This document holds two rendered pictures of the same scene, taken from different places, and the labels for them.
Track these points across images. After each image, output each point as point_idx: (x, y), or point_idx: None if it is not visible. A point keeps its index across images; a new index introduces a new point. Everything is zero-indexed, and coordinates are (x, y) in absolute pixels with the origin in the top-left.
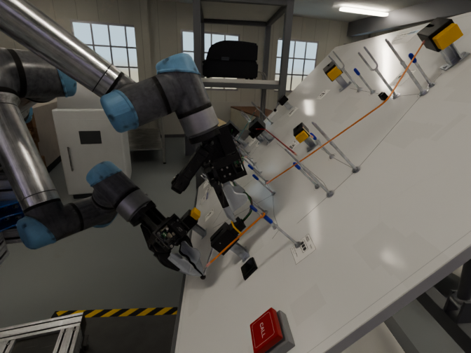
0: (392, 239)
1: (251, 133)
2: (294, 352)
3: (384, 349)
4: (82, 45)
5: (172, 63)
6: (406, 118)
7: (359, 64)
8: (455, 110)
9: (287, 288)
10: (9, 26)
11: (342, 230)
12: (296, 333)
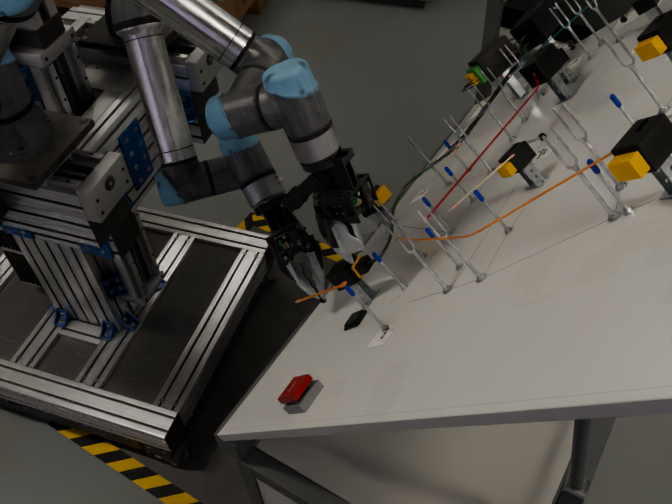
0: (395, 381)
1: None
2: (301, 416)
3: (526, 487)
4: (203, 13)
5: (272, 86)
6: (563, 246)
7: None
8: (564, 281)
9: (344, 364)
10: (134, 0)
11: (403, 343)
12: (313, 404)
